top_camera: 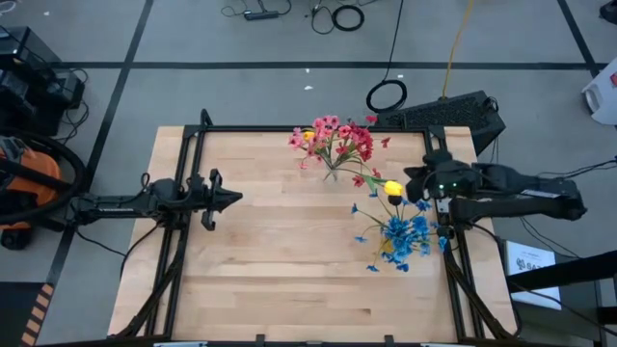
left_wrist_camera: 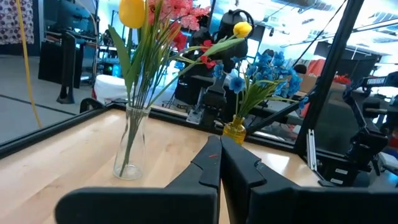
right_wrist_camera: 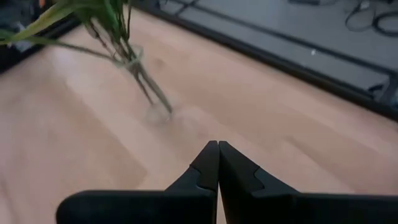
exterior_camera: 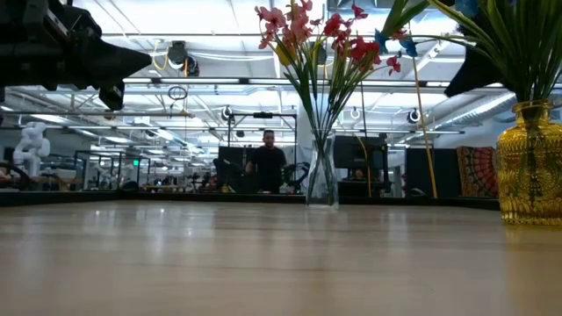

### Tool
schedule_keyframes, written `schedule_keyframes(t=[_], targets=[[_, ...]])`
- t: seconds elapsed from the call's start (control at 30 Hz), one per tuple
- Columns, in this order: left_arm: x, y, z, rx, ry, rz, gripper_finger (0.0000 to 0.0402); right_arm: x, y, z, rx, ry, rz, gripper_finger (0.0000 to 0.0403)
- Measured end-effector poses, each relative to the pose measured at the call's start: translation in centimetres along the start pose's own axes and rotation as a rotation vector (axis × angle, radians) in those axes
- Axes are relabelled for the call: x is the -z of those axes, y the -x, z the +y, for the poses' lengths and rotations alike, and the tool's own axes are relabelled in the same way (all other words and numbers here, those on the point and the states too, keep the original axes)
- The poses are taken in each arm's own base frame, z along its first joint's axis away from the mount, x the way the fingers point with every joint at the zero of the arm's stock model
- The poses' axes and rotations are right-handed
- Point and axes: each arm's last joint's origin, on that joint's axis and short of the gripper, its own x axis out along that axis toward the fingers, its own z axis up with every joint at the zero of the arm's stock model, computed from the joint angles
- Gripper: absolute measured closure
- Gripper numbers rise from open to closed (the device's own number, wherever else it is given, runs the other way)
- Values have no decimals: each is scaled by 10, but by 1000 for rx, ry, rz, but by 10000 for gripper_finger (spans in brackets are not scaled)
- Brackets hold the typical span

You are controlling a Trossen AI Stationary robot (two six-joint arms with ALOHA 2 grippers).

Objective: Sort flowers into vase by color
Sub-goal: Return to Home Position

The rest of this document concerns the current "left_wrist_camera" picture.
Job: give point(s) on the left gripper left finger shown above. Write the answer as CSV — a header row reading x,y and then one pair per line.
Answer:
x,y
140,207

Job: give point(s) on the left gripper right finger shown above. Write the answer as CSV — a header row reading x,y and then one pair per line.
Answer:
x,y
311,205

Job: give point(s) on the large blue flower bunch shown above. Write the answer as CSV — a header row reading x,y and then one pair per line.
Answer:
x,y
280,74

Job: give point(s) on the small blue flower bunch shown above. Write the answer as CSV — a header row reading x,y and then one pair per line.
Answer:
x,y
237,84

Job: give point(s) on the red flower bunch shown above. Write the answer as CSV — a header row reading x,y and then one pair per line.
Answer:
x,y
179,39

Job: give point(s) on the yellow artificial tulip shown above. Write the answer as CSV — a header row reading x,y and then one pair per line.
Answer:
x,y
242,29
132,12

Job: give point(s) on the pink flower bunch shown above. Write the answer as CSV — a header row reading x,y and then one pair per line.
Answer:
x,y
189,12

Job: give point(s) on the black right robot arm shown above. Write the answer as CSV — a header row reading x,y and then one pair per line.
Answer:
x,y
230,31

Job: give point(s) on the clear glass vase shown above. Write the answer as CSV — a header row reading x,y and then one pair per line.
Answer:
x,y
132,146

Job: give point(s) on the amber glass vase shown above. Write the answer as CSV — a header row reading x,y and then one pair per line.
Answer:
x,y
235,130

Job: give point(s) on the white plastic bin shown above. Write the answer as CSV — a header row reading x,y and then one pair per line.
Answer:
x,y
110,88

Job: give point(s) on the purple patterned cloth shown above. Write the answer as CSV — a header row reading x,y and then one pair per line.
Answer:
x,y
12,18

